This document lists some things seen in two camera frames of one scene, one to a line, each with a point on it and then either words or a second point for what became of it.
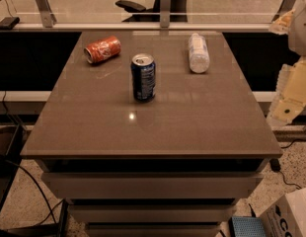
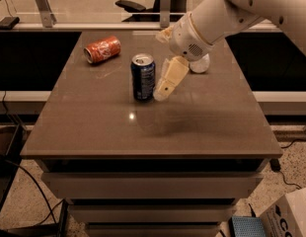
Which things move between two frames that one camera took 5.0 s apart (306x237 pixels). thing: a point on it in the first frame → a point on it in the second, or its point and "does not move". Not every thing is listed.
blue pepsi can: (143, 74) does not move
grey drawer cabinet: (151, 133) does not move
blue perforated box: (246, 226) does not move
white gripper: (301, 34) → (185, 39)
